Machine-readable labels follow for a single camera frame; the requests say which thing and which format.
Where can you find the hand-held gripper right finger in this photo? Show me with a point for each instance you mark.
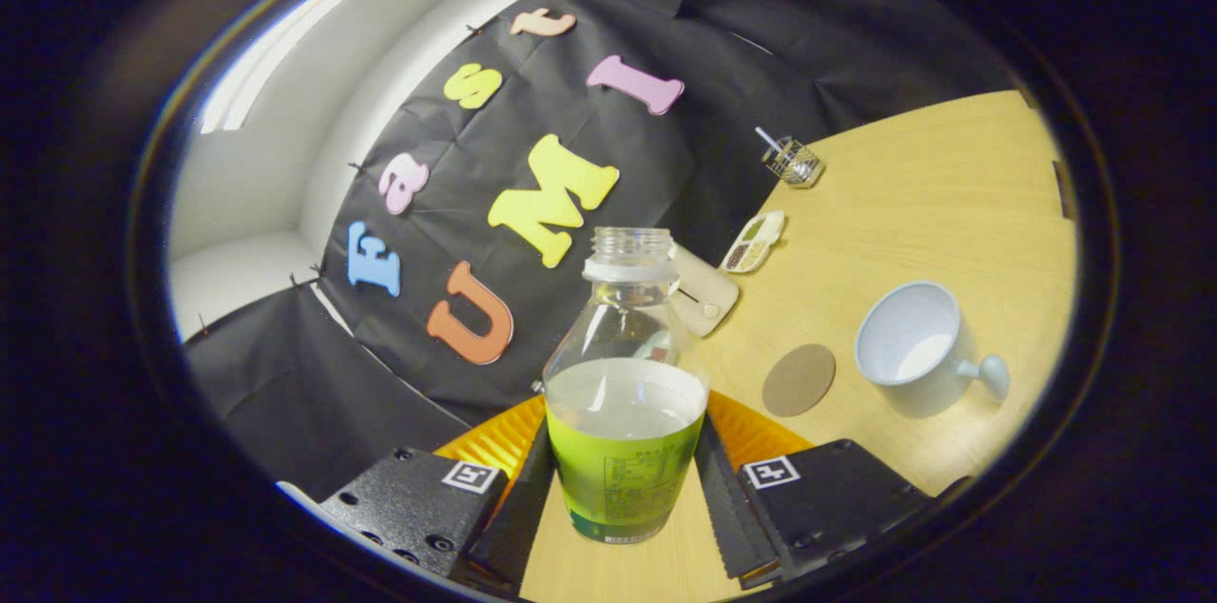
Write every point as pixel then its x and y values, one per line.
pixel 727 517

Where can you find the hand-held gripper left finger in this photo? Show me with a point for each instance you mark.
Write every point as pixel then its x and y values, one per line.
pixel 513 536

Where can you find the clear juice bottle green label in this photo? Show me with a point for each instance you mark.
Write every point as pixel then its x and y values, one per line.
pixel 623 470

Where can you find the round brown coaster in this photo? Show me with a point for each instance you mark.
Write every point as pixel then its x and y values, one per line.
pixel 799 379

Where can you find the white toaster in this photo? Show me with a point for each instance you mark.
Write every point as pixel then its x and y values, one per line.
pixel 708 299

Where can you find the white divided dish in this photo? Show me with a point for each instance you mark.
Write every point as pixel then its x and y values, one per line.
pixel 756 242

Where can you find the clear glass holder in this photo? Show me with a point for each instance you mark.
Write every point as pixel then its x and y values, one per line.
pixel 797 164

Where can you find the wooden table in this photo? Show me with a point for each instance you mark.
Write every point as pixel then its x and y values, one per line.
pixel 932 204

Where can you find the white straw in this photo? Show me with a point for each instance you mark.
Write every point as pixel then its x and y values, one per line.
pixel 766 139

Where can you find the long ceiling light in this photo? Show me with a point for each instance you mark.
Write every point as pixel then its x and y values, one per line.
pixel 276 51

